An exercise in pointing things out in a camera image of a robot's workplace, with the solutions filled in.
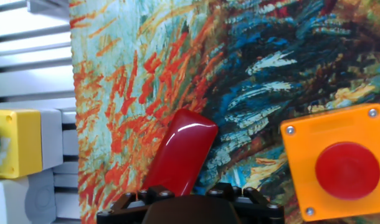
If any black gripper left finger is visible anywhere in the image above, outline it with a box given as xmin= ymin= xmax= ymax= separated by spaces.
xmin=96 ymin=185 xmax=175 ymax=224

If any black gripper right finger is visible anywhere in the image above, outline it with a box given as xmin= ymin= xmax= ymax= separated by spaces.
xmin=206 ymin=182 xmax=285 ymax=224

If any red telephone handset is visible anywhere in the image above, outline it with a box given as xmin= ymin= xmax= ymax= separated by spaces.
xmin=141 ymin=108 xmax=219 ymax=197

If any orange box red mushroom button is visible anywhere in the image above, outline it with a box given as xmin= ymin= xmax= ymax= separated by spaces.
xmin=280 ymin=103 xmax=380 ymax=222

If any sunflower painting tablecloth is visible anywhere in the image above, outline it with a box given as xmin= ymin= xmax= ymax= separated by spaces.
xmin=68 ymin=0 xmax=380 ymax=224

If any yellow grey switch box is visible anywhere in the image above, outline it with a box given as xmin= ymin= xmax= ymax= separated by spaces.
xmin=0 ymin=108 xmax=64 ymax=180

